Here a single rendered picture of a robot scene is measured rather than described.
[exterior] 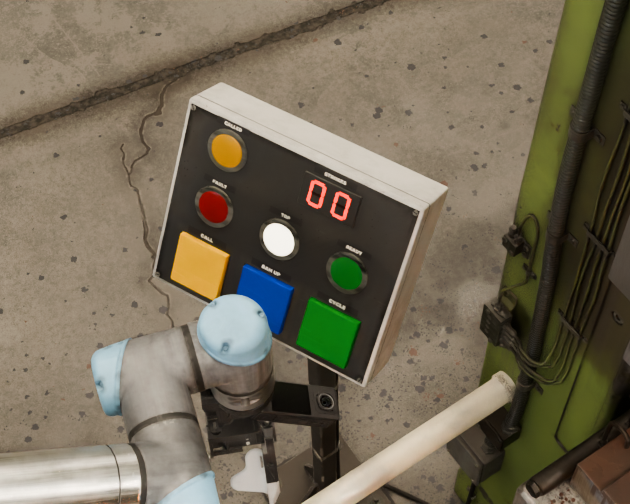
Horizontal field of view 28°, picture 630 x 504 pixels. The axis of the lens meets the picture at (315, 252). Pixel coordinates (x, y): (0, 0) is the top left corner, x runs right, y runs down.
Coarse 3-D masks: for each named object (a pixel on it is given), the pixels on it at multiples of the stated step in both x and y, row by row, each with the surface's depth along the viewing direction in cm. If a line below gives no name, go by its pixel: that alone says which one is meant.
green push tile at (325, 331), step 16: (320, 304) 161; (304, 320) 163; (320, 320) 162; (336, 320) 161; (352, 320) 160; (304, 336) 164; (320, 336) 163; (336, 336) 162; (352, 336) 160; (320, 352) 164; (336, 352) 163
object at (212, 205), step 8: (208, 192) 163; (200, 200) 164; (208, 200) 163; (216, 200) 163; (224, 200) 162; (200, 208) 165; (208, 208) 164; (216, 208) 163; (224, 208) 163; (208, 216) 164; (216, 216) 164; (224, 216) 163
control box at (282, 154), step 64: (192, 128) 161; (256, 128) 156; (320, 128) 161; (192, 192) 164; (256, 192) 160; (320, 192) 155; (384, 192) 151; (256, 256) 164; (320, 256) 159; (384, 256) 155; (384, 320) 158
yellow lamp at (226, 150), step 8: (224, 136) 158; (216, 144) 159; (224, 144) 159; (232, 144) 158; (216, 152) 160; (224, 152) 159; (232, 152) 159; (240, 152) 158; (216, 160) 160; (224, 160) 160; (232, 160) 159; (240, 160) 159
